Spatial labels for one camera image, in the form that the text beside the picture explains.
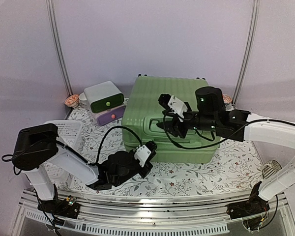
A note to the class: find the white perforated plastic basket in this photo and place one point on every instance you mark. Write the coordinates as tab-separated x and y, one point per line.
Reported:
70	132

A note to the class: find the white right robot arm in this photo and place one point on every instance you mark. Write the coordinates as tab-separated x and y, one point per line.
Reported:
237	125

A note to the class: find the floral white table mat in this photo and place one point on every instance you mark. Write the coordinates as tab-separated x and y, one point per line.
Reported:
235	166

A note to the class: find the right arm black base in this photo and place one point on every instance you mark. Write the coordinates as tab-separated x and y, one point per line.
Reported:
252	206

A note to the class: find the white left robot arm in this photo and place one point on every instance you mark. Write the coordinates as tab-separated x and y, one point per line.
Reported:
39	144

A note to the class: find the white ribbed round object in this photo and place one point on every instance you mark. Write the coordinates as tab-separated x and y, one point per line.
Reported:
270	168

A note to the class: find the purple drawer box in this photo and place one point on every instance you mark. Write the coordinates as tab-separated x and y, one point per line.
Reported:
105	117

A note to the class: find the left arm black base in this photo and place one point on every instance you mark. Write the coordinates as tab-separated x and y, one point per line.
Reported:
68	208

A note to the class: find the white green drawer box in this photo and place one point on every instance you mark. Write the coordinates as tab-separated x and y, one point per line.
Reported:
103	96

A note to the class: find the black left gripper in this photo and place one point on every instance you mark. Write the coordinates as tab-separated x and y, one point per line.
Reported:
147	162

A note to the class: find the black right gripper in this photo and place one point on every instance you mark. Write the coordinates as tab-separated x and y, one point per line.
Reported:
175	127

